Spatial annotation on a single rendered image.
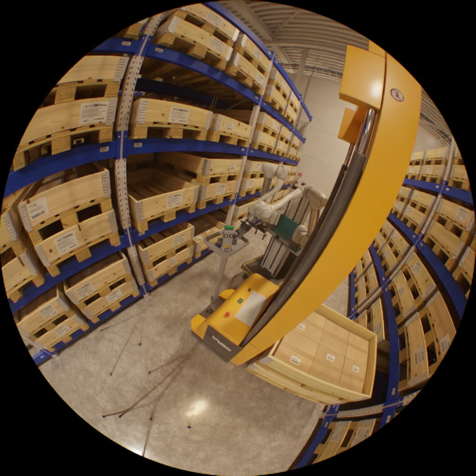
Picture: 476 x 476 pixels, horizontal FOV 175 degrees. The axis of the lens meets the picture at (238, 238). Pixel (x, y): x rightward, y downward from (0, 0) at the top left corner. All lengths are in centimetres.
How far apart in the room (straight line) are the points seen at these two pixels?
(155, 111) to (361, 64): 132
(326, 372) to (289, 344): 47
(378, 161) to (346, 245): 29
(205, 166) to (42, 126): 172
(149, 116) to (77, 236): 110
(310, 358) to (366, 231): 123
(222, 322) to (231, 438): 158
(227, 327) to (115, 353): 160
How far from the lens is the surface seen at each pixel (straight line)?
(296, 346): 150
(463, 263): 206
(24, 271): 168
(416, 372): 192
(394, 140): 57
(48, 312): 200
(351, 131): 121
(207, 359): 215
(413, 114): 64
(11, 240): 156
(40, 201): 138
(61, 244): 150
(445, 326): 193
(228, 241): 139
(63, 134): 130
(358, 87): 61
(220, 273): 164
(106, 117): 132
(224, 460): 240
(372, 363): 204
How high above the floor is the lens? 212
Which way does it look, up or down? 34 degrees down
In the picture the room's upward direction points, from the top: 16 degrees clockwise
